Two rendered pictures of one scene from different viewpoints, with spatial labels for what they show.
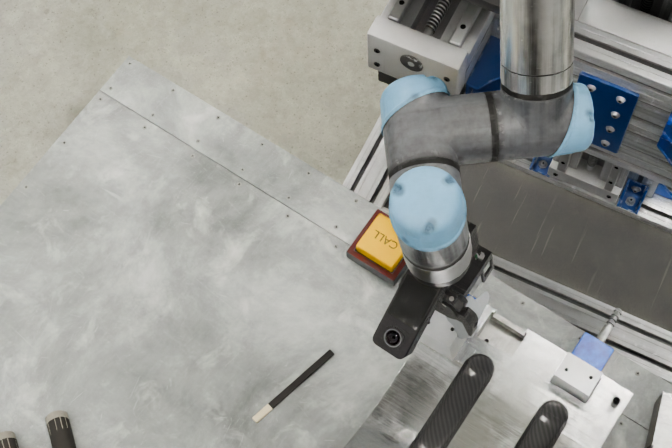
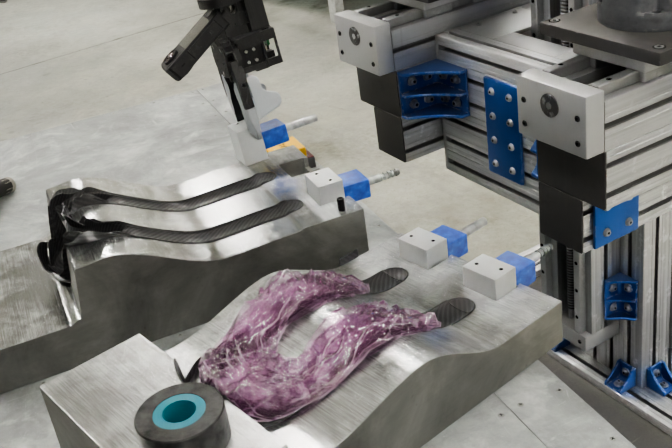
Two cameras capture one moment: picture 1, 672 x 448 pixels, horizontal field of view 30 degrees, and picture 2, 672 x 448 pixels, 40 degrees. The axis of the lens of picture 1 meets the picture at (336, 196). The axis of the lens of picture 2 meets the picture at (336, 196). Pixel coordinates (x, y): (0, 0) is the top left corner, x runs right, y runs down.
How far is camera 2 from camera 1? 1.43 m
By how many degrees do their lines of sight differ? 44
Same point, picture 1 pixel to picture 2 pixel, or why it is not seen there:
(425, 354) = (235, 168)
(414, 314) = (190, 39)
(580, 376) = (323, 178)
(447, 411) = (219, 196)
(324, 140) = not seen: hidden behind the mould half
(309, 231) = not seen: hidden behind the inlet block
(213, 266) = (173, 154)
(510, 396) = (269, 193)
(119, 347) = (79, 172)
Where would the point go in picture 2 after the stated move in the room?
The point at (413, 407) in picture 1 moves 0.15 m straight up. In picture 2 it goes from (198, 188) to (177, 92)
